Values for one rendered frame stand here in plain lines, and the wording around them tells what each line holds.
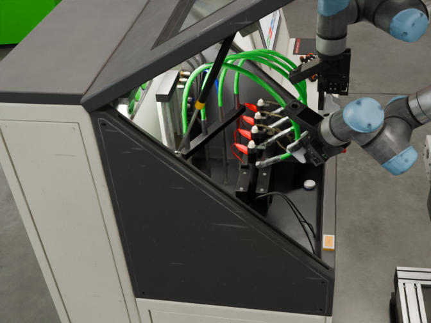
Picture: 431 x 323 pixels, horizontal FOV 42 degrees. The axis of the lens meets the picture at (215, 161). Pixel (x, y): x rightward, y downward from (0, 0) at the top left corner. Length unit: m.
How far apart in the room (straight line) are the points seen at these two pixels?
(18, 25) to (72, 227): 3.84
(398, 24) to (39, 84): 0.84
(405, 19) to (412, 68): 3.17
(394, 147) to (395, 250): 1.75
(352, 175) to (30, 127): 2.32
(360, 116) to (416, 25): 0.29
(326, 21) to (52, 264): 1.03
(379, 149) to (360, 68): 3.25
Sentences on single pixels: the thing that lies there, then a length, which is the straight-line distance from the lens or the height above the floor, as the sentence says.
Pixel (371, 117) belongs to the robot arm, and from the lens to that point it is 1.24.
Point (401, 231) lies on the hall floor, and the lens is 3.10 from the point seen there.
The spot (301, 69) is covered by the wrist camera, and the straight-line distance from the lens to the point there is 1.53.
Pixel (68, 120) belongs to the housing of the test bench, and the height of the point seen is 1.42.
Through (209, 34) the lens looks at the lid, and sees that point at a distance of 1.13.
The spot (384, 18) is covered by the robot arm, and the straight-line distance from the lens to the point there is 1.43.
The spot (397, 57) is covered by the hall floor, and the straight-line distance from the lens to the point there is 4.70.
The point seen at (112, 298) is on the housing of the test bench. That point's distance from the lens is 1.79.
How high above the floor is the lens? 2.12
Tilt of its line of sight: 37 degrees down
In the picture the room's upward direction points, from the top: 5 degrees counter-clockwise
